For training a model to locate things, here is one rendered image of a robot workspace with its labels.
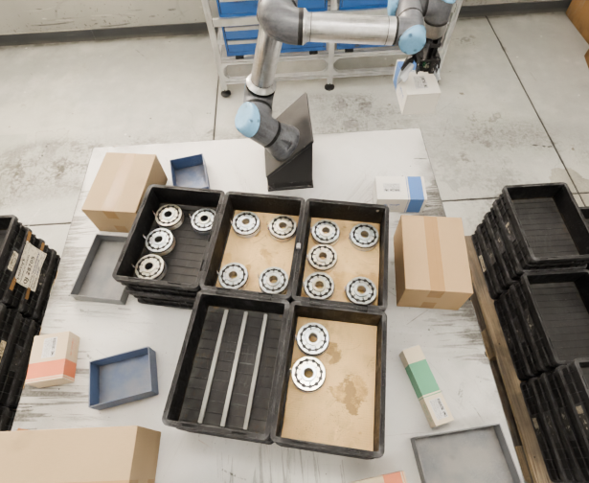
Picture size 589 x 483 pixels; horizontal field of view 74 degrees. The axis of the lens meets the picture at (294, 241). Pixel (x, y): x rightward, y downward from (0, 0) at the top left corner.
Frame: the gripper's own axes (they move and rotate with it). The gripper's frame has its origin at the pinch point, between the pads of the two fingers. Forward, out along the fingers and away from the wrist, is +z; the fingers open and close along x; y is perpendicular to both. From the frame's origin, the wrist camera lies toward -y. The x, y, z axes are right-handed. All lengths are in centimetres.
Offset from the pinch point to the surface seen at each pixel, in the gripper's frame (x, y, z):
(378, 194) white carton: -13.3, 26.8, 32.0
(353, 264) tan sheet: -28, 60, 28
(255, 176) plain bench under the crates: -65, 6, 41
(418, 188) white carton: 3.1, 25.0, 32.0
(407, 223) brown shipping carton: -7, 46, 25
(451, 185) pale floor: 56, -35, 111
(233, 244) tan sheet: -71, 49, 28
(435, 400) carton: -7, 105, 34
